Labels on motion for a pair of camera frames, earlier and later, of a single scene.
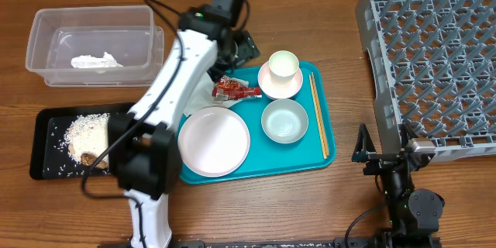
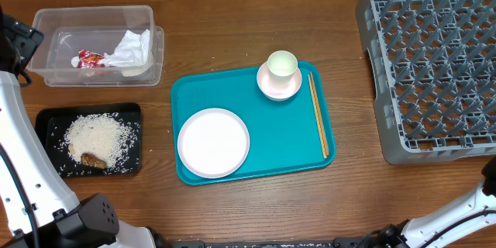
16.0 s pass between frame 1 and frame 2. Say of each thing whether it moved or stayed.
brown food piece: stayed
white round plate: stayed
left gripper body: moved
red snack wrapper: moved
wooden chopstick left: stayed
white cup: stayed
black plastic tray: stayed
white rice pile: stayed
